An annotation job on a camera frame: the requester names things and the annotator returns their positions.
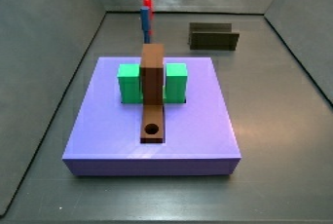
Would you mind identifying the purple base board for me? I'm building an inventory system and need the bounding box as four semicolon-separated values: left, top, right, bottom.
63;57;241;176

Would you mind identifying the black bracket holder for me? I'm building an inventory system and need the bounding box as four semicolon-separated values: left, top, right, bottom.
189;22;240;51

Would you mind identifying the left green block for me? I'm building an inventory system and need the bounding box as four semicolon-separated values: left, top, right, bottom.
118;63;142;104

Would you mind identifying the brown L-shaped block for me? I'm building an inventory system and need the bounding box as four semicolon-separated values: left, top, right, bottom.
141;44;165;143

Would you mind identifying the green block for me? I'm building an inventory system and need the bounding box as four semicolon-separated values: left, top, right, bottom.
166;63;187;103
118;63;142;104

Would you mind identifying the right green block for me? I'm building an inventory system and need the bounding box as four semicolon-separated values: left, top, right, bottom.
166;63;187;103

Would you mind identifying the blue peg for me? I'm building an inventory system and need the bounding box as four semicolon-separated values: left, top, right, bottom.
141;6;151;44

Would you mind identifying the red peg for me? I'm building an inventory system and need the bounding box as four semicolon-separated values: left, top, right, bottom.
142;0;154;36

